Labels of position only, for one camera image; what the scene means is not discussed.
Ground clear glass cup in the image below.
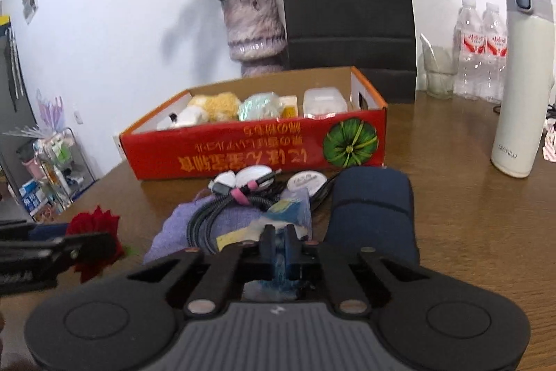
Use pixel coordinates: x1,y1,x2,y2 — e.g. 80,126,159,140
419,33,459,100

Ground black coiled cables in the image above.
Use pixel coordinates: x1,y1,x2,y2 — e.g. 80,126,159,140
187,180,287,254

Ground purple box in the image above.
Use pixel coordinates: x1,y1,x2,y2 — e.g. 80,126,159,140
143,197,270,265

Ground white plug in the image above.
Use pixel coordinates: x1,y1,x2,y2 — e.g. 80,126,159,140
213,172,237,194

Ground navy cloth roll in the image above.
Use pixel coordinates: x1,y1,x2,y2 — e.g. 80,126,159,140
324,167,421,267

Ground white rounded case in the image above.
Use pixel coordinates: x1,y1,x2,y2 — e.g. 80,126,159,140
176,106,210,126

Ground pink cable tie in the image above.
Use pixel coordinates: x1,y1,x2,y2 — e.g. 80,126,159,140
229,187,253,207

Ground white round compact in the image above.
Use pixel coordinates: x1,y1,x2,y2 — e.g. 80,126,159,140
287,172,327,194

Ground grey mottled vase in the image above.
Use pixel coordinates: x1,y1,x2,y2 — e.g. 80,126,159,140
221,0,288,78

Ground blue yellow plastic packet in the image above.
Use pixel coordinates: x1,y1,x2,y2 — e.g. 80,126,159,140
216,197,314,299

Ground white thermos flask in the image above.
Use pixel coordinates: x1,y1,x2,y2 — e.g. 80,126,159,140
491,0,554,179

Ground white round charger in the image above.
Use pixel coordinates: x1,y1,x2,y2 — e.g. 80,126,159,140
235,165,273,191

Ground metal shelf rack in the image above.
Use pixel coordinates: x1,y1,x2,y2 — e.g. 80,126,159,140
2,127,98,224

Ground black paper bag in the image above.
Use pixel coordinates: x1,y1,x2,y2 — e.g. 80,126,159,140
278,0,418,104

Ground red artificial flower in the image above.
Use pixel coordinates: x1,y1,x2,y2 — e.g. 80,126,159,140
66,206,136,284

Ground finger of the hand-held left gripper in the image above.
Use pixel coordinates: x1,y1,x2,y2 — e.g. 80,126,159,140
27,222,72,241
54,233,117,275

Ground purple wrapped bouquet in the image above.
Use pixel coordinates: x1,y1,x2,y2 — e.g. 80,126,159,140
35,88,66,137

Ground small yellow box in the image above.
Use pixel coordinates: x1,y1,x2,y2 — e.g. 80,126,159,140
280,95,301,120

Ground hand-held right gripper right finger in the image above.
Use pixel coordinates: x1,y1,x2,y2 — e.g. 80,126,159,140
283,224,431,317

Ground thin black cable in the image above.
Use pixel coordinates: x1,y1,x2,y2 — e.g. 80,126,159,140
310,173,344,212

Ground red orange cardboard box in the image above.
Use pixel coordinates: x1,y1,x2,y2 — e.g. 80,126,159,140
118,66,388,181

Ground red white packet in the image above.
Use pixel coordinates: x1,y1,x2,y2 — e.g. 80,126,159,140
542,128,556,163

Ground red label water bottle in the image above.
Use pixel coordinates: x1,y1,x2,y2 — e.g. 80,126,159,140
454,0,487,100
480,2,509,102

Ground clear plastic box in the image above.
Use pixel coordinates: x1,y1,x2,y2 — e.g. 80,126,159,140
303,88,349,120

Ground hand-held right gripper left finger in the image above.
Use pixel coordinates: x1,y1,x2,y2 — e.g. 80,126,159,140
126,224,281,317

